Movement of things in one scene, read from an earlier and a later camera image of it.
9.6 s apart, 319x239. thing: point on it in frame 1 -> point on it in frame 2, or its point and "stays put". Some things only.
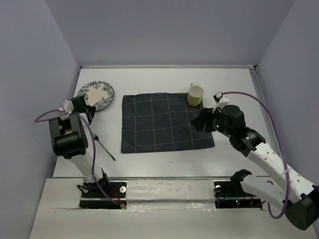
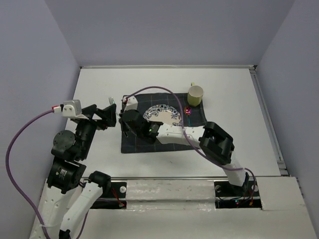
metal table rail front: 169,178 stays put
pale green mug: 195,95 stays put
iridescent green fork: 95,137 -> 111,102
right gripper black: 205,117 -> 126,128
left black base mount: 93,197 stays put
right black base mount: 231,194 stays put
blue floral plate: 99,93 -> 164,113
